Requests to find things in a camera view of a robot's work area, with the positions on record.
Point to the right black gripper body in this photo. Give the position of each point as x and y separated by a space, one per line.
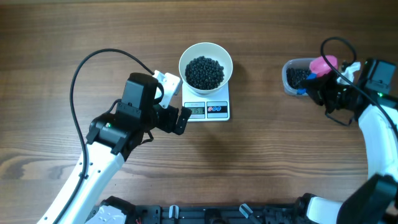
342 94

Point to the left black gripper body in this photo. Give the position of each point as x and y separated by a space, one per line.
165 119

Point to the pink scoop blue handle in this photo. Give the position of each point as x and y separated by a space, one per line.
317 68

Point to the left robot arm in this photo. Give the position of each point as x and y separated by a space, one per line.
112 136

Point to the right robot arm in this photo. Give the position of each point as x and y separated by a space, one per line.
376 113

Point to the white digital kitchen scale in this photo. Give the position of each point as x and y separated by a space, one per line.
211 107

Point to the black beans in bowl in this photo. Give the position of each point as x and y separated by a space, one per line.
204 73

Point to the white round bowl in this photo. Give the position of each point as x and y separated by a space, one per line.
209 50

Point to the clear plastic container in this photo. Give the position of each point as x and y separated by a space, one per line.
299 63

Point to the black beans pile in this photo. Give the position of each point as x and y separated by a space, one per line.
296 75

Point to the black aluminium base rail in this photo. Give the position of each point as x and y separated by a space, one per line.
155 214

